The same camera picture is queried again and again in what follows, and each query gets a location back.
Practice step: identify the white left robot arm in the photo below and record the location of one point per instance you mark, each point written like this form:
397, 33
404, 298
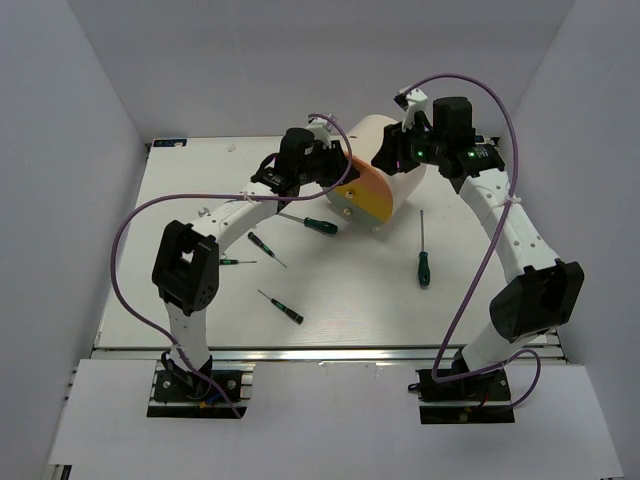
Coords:
186, 269

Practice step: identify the large green screwdriver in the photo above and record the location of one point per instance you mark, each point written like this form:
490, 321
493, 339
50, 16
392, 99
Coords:
320, 226
423, 269

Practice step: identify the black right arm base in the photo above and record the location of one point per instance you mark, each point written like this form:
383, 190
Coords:
484, 399

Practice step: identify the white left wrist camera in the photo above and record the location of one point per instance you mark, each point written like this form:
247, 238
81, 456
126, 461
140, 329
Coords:
321, 126

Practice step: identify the yellow drawer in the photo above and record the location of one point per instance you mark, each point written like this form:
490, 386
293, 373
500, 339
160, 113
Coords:
374, 199

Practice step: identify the orange top drawer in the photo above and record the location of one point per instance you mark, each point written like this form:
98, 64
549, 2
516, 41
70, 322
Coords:
368, 173

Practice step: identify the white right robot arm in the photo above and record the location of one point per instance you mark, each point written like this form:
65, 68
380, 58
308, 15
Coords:
541, 290

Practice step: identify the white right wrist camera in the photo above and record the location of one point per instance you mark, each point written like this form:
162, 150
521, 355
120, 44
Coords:
412, 101

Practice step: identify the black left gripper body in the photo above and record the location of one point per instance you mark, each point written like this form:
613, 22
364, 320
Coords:
325, 164

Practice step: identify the blue label sticker left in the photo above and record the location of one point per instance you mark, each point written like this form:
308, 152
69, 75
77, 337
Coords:
169, 143

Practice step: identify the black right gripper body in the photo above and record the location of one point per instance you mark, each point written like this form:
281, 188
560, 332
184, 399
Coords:
426, 147

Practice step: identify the small black precision screwdriver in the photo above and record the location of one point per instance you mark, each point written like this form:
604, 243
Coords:
228, 262

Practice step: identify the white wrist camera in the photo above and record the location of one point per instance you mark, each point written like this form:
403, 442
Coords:
321, 126
412, 101

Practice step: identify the cream round drawer cabinet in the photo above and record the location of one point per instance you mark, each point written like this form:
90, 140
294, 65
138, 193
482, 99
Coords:
366, 139

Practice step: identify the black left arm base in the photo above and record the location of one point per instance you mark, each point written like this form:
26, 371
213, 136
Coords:
179, 394

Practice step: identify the small precision screwdriver front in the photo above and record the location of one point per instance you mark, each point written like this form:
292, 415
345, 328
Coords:
287, 311

